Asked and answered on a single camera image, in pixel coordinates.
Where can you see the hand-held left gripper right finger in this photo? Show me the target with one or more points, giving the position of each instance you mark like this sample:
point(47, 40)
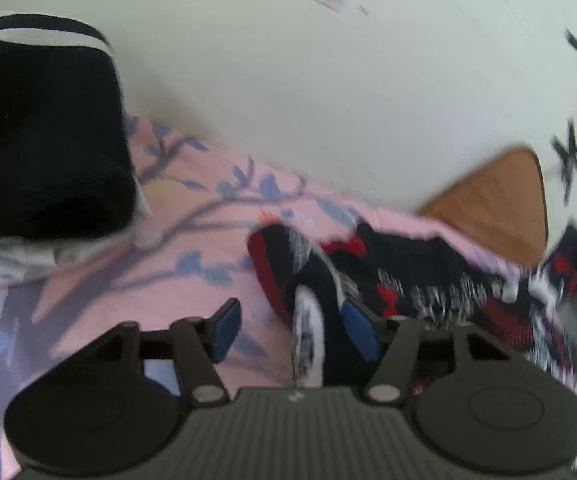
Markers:
point(361, 331)

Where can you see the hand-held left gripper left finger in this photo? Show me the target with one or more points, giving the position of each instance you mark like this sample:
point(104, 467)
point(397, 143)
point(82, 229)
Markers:
point(226, 331)

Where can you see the navy knitted patterned sweater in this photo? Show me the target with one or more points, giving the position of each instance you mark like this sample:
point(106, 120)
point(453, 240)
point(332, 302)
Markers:
point(408, 260)

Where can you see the pink tree-print blanket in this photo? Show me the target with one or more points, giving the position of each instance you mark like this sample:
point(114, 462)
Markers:
point(193, 240)

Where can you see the brown dotted mat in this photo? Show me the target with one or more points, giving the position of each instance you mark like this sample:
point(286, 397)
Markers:
point(498, 205)

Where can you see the white cloth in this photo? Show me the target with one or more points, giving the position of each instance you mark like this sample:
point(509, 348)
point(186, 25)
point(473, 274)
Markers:
point(23, 265)

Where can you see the black garment with white stripes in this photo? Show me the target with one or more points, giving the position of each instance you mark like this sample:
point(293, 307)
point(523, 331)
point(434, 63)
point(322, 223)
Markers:
point(38, 150)

